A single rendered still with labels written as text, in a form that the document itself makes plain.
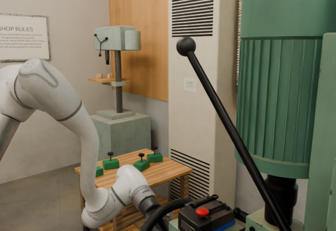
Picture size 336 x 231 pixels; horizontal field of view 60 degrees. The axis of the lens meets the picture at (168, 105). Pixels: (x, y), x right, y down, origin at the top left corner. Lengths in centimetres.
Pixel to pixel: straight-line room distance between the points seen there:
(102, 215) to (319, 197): 90
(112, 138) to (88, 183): 164
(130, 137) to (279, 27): 249
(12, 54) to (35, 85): 245
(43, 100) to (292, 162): 67
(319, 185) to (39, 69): 72
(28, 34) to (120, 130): 139
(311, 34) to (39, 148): 330
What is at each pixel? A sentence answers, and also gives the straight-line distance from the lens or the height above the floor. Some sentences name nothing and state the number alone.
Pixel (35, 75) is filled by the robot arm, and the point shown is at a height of 132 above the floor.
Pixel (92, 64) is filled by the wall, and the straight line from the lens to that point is 362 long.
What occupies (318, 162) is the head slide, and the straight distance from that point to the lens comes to 47.
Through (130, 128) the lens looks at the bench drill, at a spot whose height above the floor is 62.
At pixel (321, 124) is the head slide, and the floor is 130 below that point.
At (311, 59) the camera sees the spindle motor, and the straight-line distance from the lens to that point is 47.
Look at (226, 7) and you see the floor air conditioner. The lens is 210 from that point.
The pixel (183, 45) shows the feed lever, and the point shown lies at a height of 140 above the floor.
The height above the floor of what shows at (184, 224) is 99.
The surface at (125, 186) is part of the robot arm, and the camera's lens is 122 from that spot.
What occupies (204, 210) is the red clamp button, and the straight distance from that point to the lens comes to 73.
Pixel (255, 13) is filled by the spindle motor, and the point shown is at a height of 145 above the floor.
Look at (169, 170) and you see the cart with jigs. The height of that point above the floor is 53.
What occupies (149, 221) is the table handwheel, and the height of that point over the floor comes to 92.
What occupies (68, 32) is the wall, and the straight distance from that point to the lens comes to 351.
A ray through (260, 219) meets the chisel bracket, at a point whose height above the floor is 107.
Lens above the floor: 140
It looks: 11 degrees down
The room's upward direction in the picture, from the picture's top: straight up
